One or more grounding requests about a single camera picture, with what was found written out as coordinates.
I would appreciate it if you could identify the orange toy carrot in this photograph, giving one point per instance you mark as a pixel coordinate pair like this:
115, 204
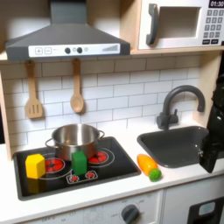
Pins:
147, 165

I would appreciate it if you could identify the green block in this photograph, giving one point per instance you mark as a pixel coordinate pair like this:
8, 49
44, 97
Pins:
79, 163

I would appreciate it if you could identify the grey range hood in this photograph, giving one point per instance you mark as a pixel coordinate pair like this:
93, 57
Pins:
67, 38

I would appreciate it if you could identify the white toy microwave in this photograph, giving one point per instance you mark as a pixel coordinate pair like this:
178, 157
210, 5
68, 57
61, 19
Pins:
178, 23

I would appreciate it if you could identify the steel pot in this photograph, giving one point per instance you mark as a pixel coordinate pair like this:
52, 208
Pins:
74, 137

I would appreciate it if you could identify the wooden slotted spatula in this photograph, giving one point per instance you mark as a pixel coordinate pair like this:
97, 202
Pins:
33, 108

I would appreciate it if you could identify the yellow block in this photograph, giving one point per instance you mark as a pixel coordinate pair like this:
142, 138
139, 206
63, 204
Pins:
35, 166

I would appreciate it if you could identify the wooden spoon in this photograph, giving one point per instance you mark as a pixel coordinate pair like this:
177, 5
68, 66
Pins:
77, 102

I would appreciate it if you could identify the grey oven knob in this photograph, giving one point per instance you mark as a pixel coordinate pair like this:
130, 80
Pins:
129, 213

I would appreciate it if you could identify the dark grey sink basin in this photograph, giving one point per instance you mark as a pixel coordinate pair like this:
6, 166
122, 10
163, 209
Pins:
175, 148

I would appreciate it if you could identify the dark grey tap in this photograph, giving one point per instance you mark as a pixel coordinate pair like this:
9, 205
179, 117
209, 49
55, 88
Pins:
167, 116

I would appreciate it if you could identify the black stove cooktop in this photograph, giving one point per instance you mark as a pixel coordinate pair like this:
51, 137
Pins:
116, 169

